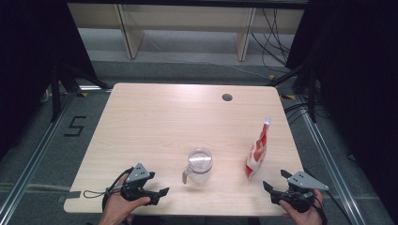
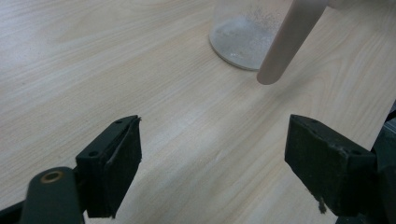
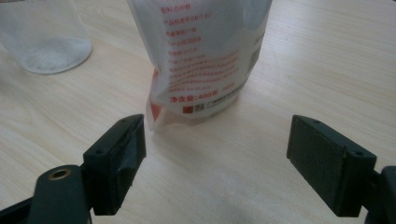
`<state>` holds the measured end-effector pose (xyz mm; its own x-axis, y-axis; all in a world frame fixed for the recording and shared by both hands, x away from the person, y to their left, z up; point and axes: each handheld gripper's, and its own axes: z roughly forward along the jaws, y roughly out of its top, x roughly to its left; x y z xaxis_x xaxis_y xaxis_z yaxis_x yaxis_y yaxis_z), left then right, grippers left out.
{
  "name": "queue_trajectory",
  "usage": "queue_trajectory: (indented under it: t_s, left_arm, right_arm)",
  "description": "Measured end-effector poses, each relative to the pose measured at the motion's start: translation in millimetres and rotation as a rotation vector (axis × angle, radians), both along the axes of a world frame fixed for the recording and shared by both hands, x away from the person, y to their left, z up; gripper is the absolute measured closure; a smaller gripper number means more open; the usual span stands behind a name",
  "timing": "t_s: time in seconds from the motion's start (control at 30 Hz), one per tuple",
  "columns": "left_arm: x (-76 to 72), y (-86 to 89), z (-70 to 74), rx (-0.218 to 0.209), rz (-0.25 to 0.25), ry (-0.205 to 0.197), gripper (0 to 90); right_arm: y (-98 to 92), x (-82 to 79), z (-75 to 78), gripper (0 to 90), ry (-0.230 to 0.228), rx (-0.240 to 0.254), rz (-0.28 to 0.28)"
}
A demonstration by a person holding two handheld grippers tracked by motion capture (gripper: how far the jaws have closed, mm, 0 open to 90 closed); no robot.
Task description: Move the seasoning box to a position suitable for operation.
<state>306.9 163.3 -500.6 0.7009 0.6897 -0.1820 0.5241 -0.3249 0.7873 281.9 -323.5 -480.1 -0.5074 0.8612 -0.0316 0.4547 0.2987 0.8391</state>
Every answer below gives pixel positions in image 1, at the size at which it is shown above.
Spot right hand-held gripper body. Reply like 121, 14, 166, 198
270, 170, 330, 214

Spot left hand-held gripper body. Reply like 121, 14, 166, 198
120, 162, 159, 206

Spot red and white plastic bag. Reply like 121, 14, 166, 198
244, 117, 272, 181

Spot clear jar with pink handle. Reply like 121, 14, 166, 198
181, 147, 214, 186

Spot person's right hand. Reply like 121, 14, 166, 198
278, 188, 327, 225

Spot person's left hand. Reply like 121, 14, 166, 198
99, 172, 152, 225

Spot black metal stand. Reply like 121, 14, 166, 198
50, 64, 109, 123
266, 62, 317, 124

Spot black curtain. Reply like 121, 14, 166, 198
285, 0, 398, 217
0, 0, 109, 160

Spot light wooden shelf unit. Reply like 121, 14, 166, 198
67, 3, 306, 62

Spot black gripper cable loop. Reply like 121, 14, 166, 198
101, 167, 135, 214

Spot black wrist strap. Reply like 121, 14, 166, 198
312, 194, 329, 225

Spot thin black floor cable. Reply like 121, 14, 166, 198
327, 188, 355, 225

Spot metal floor rail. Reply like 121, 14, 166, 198
295, 95, 365, 225
0, 90, 78, 224

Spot thin black lanyard cord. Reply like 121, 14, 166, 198
83, 188, 110, 200

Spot black floor cables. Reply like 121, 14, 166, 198
283, 102, 314, 126

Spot bundle of black cables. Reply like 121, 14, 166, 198
250, 7, 292, 74

